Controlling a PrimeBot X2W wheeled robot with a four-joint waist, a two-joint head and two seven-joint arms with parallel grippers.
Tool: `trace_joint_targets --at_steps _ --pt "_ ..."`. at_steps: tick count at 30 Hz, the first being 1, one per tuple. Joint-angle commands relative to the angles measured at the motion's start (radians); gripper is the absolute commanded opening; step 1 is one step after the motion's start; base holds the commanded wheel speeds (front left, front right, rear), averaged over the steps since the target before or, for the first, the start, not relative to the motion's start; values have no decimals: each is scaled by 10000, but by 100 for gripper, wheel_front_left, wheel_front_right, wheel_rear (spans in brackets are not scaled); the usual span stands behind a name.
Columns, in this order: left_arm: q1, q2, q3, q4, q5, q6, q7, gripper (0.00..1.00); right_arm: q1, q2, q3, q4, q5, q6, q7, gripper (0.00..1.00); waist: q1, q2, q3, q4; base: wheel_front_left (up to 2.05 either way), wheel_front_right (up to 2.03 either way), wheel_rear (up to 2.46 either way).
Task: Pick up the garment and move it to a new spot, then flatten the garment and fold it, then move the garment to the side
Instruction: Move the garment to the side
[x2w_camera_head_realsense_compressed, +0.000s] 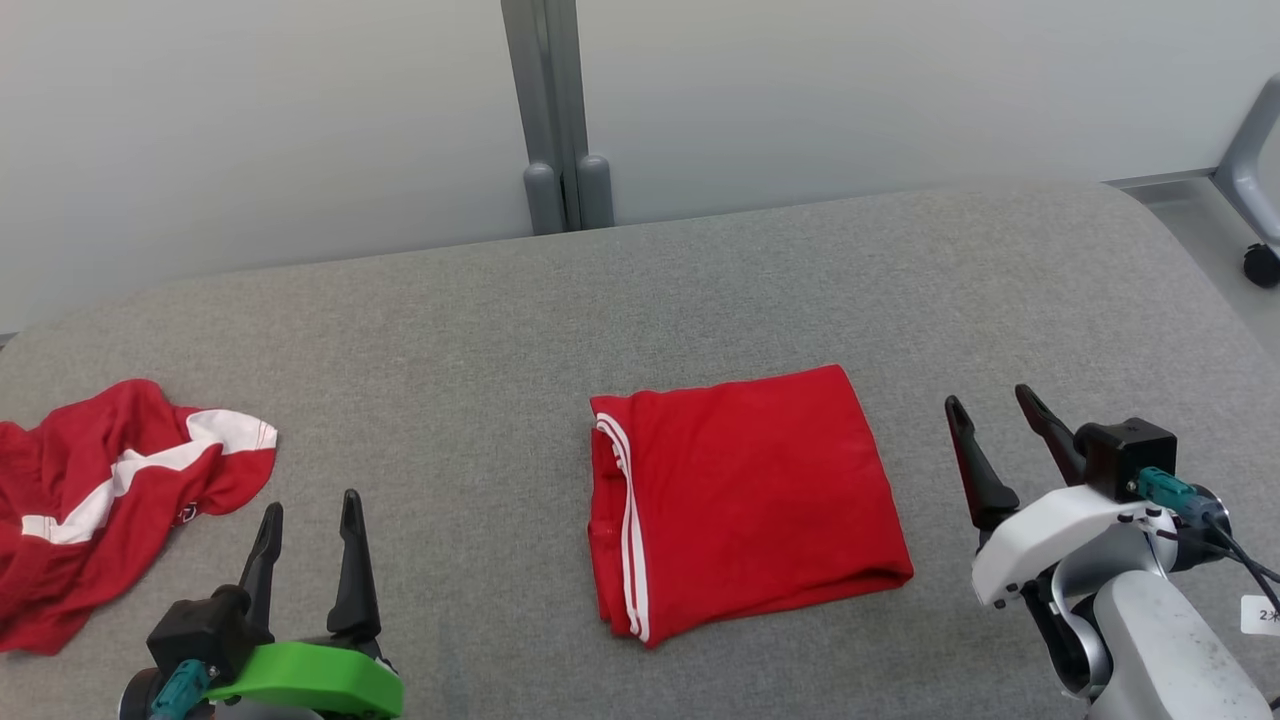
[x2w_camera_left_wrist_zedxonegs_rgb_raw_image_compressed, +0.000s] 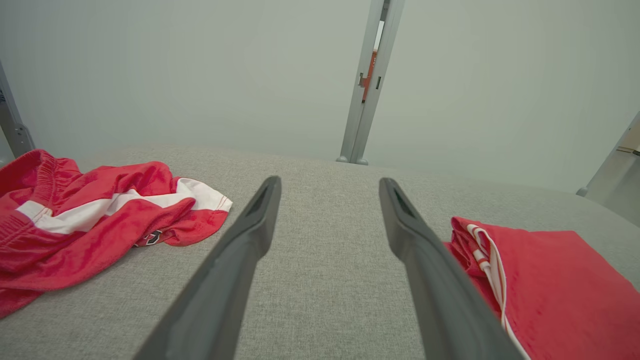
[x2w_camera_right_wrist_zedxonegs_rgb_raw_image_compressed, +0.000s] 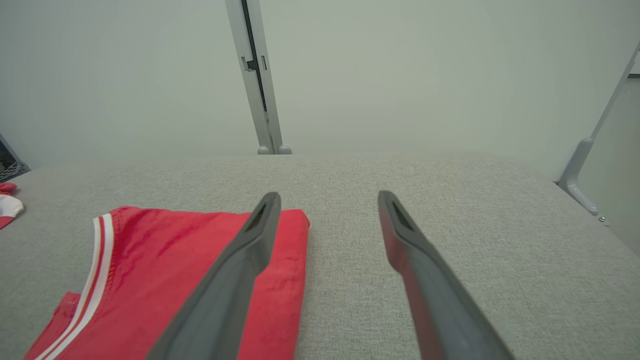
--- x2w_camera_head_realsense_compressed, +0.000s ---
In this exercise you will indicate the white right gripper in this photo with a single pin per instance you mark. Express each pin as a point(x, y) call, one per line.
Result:
point(1050, 540)

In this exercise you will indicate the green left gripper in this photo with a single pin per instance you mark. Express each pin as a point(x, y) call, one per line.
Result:
point(320, 675)

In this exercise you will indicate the red white-striped basketball shorts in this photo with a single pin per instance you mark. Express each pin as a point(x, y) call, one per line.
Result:
point(90, 500)

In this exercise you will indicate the red Bulls basketball jersey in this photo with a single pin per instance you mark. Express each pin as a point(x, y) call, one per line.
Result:
point(750, 500)

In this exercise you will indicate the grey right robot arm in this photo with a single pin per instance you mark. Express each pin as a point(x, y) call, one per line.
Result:
point(1160, 640)

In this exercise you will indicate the white paper label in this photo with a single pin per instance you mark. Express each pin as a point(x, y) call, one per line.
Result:
point(1262, 615)

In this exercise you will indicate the grey chair leg with caster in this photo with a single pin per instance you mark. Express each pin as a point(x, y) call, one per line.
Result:
point(1250, 150)

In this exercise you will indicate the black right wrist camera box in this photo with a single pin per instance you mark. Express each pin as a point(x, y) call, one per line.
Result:
point(1125, 460)

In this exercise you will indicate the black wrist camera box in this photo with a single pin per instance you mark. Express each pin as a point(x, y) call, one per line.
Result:
point(205, 630)
point(1125, 460)

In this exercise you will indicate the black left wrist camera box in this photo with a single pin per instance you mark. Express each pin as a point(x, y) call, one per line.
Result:
point(205, 630)

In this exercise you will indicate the grey double partition post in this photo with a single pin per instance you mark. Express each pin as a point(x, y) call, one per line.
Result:
point(555, 100)

